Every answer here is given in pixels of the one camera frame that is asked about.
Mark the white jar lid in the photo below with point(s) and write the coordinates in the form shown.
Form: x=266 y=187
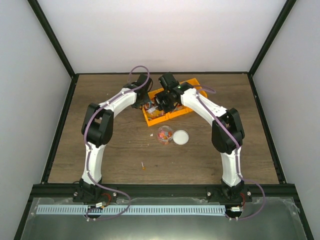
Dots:
x=180 y=137

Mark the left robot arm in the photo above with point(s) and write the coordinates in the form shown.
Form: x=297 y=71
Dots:
x=98 y=124

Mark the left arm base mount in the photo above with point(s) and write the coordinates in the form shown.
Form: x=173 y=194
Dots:
x=91 y=194

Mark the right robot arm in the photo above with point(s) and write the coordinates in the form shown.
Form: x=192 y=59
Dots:
x=227 y=132

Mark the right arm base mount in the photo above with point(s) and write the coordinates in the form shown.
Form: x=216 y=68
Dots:
x=227 y=195

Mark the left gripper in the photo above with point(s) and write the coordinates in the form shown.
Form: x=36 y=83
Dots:
x=146 y=100

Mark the light blue cable duct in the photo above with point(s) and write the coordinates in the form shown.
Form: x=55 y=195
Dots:
x=133 y=210

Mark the white slotted scoop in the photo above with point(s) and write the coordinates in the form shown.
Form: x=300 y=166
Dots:
x=151 y=110

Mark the clear plastic jar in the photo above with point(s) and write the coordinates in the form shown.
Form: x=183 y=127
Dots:
x=165 y=134

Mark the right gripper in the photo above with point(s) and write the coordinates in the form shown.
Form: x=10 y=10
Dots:
x=158 y=97

